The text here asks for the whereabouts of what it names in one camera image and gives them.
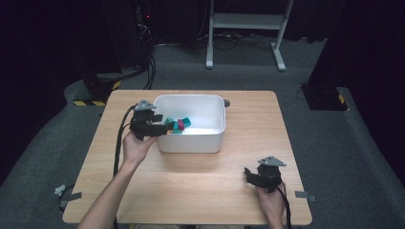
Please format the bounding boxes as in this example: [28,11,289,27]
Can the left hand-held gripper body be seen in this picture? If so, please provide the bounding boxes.
[128,98,158,142]

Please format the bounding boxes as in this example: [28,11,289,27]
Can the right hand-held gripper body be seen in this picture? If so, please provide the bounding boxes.
[257,155,288,194]

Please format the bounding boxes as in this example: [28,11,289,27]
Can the white plastic bin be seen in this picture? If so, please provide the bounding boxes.
[148,94,227,155]

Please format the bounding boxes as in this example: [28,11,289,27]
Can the person's right hand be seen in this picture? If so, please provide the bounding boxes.
[255,181,287,218]

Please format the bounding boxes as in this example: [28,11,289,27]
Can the person's left hand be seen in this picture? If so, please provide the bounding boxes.
[121,131,159,168]

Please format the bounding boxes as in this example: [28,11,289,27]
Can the grey tape strip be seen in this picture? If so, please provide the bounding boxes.
[58,191,83,210]
[294,190,317,203]

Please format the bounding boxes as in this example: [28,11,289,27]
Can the black stand base yellow stripes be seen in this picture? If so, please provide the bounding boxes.
[73,72,122,108]

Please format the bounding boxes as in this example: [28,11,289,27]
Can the dark curtain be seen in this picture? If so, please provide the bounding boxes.
[307,0,405,176]
[0,0,122,180]

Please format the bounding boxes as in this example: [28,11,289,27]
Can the white metal stand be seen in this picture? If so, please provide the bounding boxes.
[204,0,295,73]

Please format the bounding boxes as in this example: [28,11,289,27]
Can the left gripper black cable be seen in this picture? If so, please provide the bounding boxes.
[113,104,138,177]

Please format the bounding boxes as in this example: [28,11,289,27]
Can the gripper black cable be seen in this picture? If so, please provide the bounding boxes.
[113,104,138,177]
[276,182,293,229]

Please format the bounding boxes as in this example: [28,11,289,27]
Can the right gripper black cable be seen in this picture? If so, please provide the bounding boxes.
[276,182,293,229]

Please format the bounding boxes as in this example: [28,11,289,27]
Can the black floor cable bundle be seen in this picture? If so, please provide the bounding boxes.
[136,4,158,91]

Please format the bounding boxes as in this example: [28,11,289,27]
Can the cables under white stand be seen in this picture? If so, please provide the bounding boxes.
[156,29,275,52]

